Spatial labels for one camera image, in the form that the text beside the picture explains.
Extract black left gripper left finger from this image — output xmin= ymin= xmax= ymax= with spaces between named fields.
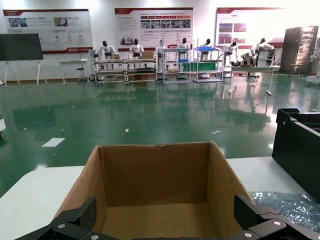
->
xmin=14 ymin=196 xmax=101 ymax=240

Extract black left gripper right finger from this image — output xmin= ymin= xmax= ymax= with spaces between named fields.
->
xmin=232 ymin=194 xmax=320 ymax=240

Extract black slotted container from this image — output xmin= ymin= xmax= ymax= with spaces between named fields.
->
xmin=271 ymin=107 xmax=320 ymax=205

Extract crumpled bluish antistatic bag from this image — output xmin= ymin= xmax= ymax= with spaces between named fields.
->
xmin=249 ymin=190 xmax=320 ymax=232

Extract white mobile robot tower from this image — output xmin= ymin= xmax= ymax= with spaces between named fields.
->
xmin=0 ymin=113 xmax=7 ymax=141

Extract long white table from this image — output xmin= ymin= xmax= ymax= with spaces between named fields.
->
xmin=228 ymin=64 xmax=281 ymax=97

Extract black stool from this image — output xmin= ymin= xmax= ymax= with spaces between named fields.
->
xmin=76 ymin=67 xmax=88 ymax=83

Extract small white desk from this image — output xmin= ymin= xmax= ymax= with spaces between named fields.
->
xmin=58 ymin=59 xmax=91 ymax=86

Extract white tube workbench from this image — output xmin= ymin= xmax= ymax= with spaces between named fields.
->
xmin=124 ymin=57 xmax=158 ymax=85
xmin=93 ymin=58 xmax=127 ymax=86

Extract dark server cabinet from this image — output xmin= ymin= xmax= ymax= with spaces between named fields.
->
xmin=279 ymin=26 xmax=320 ymax=75

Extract black display screen on stand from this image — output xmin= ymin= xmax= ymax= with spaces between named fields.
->
xmin=0 ymin=33 xmax=48 ymax=88

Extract white frame shelf green panel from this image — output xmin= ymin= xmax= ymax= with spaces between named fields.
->
xmin=193 ymin=46 xmax=224 ymax=83

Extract wall poster two photos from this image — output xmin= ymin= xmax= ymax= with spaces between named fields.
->
xmin=2 ymin=9 xmax=94 ymax=55

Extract wall poster dark red photos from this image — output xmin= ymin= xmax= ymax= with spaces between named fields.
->
xmin=215 ymin=6 xmax=288 ymax=47

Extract wall poster photo row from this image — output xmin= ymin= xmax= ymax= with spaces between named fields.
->
xmin=114 ymin=7 xmax=195 ymax=50

